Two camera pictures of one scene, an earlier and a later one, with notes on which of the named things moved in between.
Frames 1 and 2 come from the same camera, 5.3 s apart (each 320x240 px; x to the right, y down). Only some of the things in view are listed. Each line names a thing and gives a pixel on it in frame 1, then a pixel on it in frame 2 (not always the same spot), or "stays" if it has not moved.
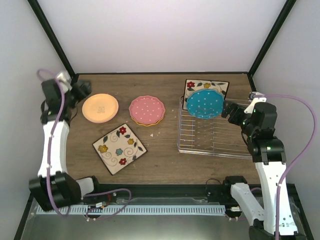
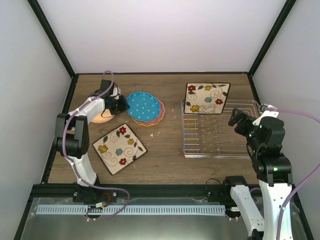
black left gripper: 88,89 → 124,106
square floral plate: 119,148 stays
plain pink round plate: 97,122 stays
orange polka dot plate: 146,125 stays
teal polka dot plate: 205,103 → 143,106
